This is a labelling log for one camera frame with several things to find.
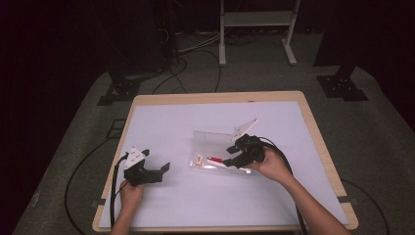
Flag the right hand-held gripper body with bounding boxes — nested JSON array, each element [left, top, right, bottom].
[[229, 117, 266, 168]]

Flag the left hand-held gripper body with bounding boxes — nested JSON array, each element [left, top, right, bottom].
[[122, 147, 163, 187]]

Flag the white pen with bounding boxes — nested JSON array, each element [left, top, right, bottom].
[[207, 160, 244, 171]]

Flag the clear plastic pencil case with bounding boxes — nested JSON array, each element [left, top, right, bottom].
[[189, 130, 253, 175]]

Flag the person's left hand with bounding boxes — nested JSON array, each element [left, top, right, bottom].
[[118, 180, 146, 213]]

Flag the person's right hand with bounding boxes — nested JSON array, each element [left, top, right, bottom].
[[245, 146, 296, 187]]

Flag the white table mat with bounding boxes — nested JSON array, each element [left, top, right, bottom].
[[98, 100, 349, 229]]

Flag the black stand base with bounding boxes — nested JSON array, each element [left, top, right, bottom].
[[96, 76, 141, 107], [316, 73, 370, 102]]

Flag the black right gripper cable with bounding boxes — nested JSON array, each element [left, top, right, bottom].
[[257, 136, 391, 235]]

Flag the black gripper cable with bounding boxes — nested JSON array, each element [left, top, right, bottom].
[[110, 151, 131, 229], [257, 136, 391, 235]]

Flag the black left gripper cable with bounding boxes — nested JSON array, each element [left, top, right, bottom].
[[110, 151, 131, 229]]

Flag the black looping floor cable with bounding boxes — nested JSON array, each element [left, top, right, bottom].
[[64, 138, 114, 235]]

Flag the white floor cables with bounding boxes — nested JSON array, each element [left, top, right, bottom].
[[175, 32, 223, 55]]

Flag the white metal stand frame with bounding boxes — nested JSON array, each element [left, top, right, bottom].
[[218, 0, 301, 68]]

